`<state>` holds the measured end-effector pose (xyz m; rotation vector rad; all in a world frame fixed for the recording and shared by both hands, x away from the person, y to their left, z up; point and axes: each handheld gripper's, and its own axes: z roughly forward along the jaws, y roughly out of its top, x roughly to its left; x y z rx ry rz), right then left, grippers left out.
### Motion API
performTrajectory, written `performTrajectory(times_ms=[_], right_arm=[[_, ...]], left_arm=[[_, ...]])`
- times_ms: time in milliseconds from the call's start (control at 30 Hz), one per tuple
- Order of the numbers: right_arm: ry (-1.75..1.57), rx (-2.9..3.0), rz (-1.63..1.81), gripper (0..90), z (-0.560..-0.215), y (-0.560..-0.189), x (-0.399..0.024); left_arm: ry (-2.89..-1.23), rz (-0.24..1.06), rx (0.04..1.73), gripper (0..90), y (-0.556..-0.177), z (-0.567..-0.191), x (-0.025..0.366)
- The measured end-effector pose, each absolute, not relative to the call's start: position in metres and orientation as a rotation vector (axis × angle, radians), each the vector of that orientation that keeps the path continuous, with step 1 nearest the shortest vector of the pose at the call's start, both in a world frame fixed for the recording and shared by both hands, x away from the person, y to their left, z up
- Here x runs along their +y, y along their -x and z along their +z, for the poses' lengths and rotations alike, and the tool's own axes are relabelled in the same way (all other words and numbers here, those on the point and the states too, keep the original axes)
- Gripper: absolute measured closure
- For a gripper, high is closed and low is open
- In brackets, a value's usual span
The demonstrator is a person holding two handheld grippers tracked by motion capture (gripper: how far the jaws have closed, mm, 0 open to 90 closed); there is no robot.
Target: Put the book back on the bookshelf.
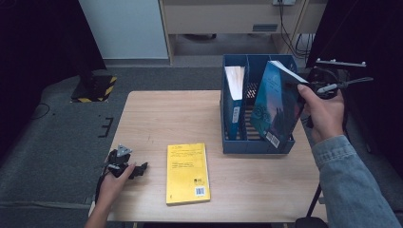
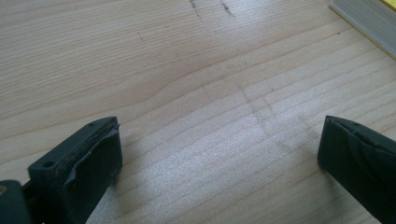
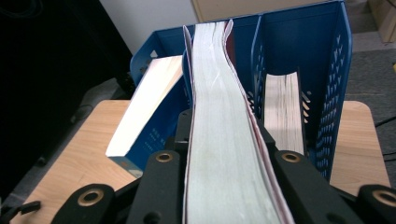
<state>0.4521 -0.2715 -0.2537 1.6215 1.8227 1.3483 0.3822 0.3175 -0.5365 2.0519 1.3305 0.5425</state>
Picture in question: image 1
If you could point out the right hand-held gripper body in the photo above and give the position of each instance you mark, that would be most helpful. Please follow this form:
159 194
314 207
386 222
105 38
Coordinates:
323 80

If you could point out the black curtain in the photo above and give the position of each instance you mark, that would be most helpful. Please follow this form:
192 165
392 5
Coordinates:
380 38
31 47

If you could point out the beige wooden cabinet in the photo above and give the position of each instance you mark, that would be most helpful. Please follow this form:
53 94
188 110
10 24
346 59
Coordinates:
215 17

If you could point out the blue plastic file rack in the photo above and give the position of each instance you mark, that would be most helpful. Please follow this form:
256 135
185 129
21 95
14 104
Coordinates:
240 147

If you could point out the yellow book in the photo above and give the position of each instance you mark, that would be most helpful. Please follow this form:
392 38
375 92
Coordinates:
187 174

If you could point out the dark rounded object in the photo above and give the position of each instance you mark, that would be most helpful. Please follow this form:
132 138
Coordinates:
310 223

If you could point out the black stand base striped edge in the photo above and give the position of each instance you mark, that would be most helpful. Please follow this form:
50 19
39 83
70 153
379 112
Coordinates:
95 90

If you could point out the grey tape strip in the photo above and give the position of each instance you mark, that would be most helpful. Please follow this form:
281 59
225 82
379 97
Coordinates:
89 200

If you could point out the teal illustrated book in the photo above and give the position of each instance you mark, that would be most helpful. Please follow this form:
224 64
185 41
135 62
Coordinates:
275 107

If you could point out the person's right hand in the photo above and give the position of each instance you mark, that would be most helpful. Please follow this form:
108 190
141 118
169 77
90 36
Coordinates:
326 117

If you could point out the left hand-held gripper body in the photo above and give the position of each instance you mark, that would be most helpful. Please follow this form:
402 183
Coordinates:
117 163

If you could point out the white power socket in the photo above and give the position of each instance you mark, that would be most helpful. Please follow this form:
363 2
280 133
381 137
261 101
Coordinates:
283 2

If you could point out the white cabinet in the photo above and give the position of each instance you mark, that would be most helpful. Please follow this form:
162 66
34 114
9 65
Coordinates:
126 28

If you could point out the person's left hand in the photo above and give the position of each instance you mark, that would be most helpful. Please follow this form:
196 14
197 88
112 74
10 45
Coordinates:
111 191

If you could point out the light blue book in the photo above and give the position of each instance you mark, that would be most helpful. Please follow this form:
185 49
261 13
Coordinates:
236 79

